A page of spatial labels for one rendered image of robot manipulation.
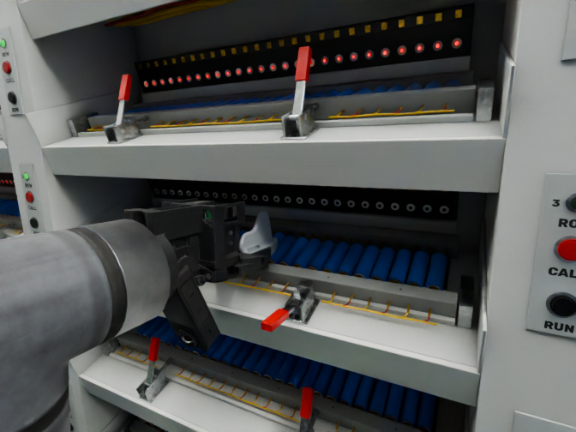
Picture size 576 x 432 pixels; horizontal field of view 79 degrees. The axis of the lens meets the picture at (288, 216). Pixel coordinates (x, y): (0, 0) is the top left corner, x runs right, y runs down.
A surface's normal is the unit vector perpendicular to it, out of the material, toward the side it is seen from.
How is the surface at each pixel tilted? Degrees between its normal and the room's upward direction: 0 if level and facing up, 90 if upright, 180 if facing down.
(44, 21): 107
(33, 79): 90
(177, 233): 90
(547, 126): 90
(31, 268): 48
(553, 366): 90
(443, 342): 17
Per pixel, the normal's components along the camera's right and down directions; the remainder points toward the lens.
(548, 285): -0.46, 0.19
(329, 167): -0.43, 0.47
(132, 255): 0.75, -0.47
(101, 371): -0.15, -0.88
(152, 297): 0.87, 0.25
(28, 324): 0.88, -0.04
